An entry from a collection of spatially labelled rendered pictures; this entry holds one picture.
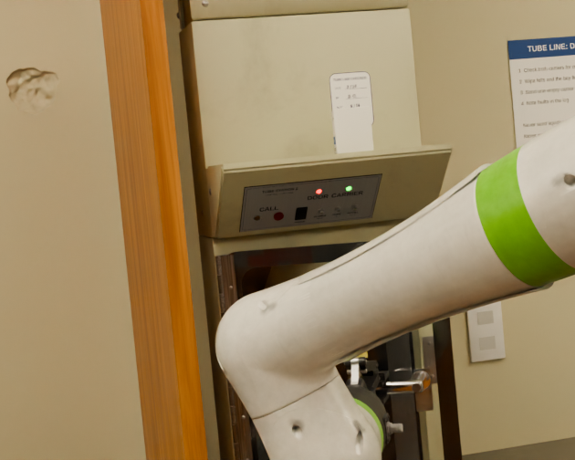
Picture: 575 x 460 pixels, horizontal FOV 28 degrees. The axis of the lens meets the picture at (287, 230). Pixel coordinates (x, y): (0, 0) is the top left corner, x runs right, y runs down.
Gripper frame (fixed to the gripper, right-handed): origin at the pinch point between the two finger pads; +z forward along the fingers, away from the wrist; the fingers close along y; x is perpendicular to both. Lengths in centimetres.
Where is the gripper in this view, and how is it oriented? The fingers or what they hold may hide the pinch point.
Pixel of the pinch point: (375, 388)
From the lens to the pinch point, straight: 151.8
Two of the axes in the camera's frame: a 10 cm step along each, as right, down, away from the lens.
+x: -9.7, 0.8, 2.2
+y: -0.9, -9.9, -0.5
